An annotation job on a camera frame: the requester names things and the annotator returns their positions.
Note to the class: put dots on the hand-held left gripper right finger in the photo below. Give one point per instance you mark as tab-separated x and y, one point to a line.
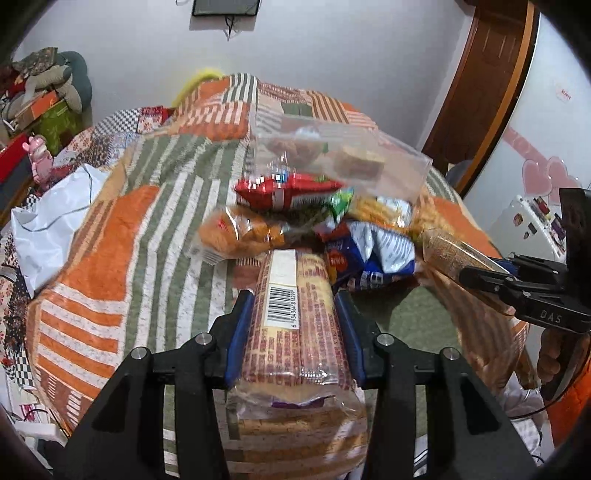
348	332

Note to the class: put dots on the yellow green headboard arch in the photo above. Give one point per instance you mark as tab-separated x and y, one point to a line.
198	78

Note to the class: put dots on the white plastic bag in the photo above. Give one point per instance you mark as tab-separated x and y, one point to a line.
55	217

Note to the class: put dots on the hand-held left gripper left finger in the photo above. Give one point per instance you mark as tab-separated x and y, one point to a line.
240	332

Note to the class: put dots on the orange cardboard box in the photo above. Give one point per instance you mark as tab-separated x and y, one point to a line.
44	106

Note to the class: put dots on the green snack packet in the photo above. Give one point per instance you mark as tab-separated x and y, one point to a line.
340	205

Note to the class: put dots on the red snack packet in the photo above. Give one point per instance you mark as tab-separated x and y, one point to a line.
277	191

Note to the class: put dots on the small wall monitor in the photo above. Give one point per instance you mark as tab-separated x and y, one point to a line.
225	7

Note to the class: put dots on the camouflage cloth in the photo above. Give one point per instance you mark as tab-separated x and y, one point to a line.
37	60

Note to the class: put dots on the person's right hand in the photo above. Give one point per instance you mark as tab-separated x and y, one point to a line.
549	353

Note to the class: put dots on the orange bread packet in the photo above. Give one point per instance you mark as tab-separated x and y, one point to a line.
235	230

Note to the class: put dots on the blue white snack packet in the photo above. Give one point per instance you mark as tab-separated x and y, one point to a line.
378	251

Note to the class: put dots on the white door with heart stickers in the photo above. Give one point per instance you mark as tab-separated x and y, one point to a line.
545	115

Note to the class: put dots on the pink plush toy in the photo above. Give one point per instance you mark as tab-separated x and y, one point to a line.
39	159

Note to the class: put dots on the long striped biscuit packet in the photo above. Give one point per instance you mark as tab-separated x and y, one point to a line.
295	350

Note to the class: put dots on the clear plastic box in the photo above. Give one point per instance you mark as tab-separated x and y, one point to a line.
397	161

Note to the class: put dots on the brown printed snack packet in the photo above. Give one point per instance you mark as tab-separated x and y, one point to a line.
452	251

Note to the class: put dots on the brown square cake packet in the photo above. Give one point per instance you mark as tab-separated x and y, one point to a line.
358	164

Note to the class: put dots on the white small fridge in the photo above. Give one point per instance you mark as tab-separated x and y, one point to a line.
521	226

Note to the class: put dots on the brown round pastry packet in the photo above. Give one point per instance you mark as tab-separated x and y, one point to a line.
295	147

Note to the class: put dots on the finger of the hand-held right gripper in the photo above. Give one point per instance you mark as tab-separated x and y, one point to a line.
531	267
485	279

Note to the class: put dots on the yellow snack packet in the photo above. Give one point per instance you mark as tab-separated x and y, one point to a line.
383	210

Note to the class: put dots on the floral patchwork quilt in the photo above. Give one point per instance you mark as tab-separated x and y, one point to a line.
111	134

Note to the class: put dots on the wooden door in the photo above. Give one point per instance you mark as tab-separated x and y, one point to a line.
480	78

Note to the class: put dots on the red box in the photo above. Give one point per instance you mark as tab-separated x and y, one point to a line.
11	161

